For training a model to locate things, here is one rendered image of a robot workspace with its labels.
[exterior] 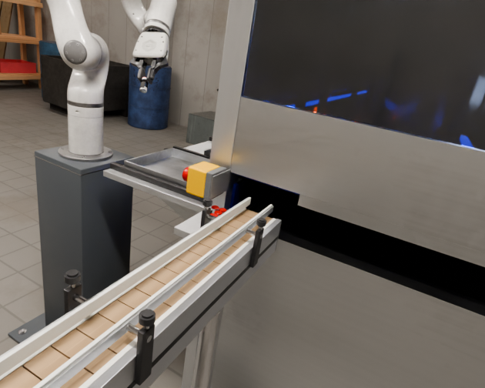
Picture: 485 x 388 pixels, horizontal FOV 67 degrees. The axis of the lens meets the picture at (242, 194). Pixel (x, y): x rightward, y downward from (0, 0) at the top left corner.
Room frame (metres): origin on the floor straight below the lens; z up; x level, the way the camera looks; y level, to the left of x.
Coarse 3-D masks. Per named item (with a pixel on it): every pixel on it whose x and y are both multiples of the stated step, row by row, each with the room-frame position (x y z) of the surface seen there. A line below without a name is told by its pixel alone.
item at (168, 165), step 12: (144, 156) 1.22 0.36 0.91; (156, 156) 1.28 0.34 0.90; (168, 156) 1.35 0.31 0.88; (180, 156) 1.35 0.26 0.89; (192, 156) 1.33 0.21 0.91; (132, 168) 1.12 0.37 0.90; (144, 168) 1.10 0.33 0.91; (156, 168) 1.20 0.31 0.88; (168, 168) 1.22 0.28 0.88; (180, 168) 1.25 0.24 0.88; (168, 180) 1.06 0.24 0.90; (180, 180) 1.04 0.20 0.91
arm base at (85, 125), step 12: (72, 108) 1.24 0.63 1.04; (84, 108) 1.24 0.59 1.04; (96, 108) 1.27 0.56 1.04; (72, 120) 1.24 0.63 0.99; (84, 120) 1.24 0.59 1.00; (96, 120) 1.27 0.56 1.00; (72, 132) 1.24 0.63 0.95; (84, 132) 1.24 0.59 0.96; (96, 132) 1.27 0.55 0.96; (72, 144) 1.24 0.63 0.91; (84, 144) 1.24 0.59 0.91; (96, 144) 1.27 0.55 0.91; (72, 156) 1.21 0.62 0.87; (84, 156) 1.22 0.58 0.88; (96, 156) 1.25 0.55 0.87; (108, 156) 1.27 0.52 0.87
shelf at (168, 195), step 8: (200, 144) 1.62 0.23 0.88; (208, 144) 1.64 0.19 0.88; (200, 152) 1.48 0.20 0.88; (112, 176) 1.09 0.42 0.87; (120, 176) 1.08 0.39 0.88; (128, 176) 1.09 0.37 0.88; (128, 184) 1.06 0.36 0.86; (136, 184) 1.05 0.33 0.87; (144, 184) 1.05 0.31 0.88; (152, 184) 1.06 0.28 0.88; (152, 192) 1.02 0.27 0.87; (160, 192) 1.01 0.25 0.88; (168, 192) 1.01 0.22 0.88; (176, 192) 1.02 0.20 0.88; (272, 192) 1.20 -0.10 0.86; (168, 200) 1.00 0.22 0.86; (176, 200) 0.99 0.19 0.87; (184, 200) 0.98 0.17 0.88; (192, 200) 0.99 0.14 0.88; (192, 208) 0.96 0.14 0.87; (200, 208) 0.95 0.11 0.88; (248, 208) 1.02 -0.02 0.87
